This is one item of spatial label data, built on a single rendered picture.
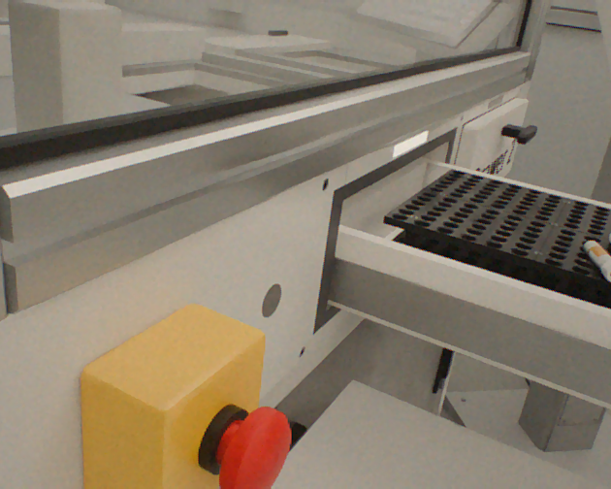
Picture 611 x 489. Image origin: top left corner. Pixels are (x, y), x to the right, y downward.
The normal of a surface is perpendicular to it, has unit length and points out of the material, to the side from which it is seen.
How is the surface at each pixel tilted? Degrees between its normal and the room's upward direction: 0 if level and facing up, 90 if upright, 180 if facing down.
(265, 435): 43
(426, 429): 0
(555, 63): 90
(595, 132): 90
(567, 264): 0
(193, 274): 90
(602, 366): 90
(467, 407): 5
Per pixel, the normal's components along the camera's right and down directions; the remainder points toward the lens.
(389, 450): 0.12, -0.91
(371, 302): -0.48, 0.30
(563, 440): 0.21, 0.42
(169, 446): 0.62, 0.39
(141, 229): 0.87, 0.29
